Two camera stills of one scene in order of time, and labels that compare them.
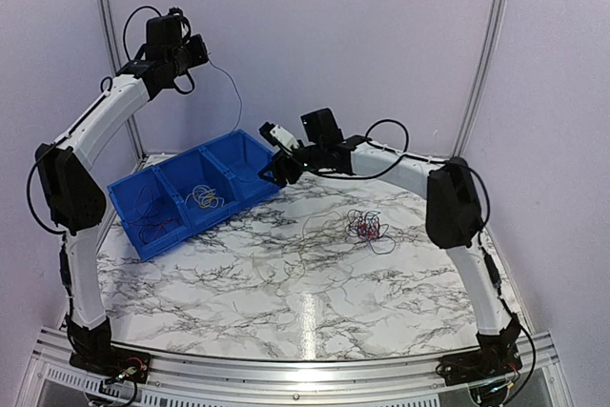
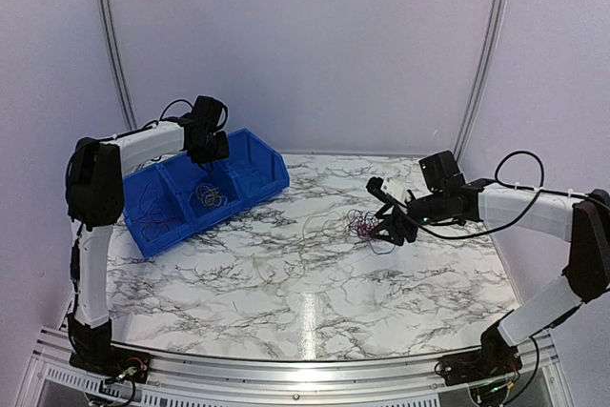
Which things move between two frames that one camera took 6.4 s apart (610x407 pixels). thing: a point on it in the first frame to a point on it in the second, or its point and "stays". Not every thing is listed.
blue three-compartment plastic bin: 170,202 stays
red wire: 368,231 stays
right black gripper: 278,165 to 394,222
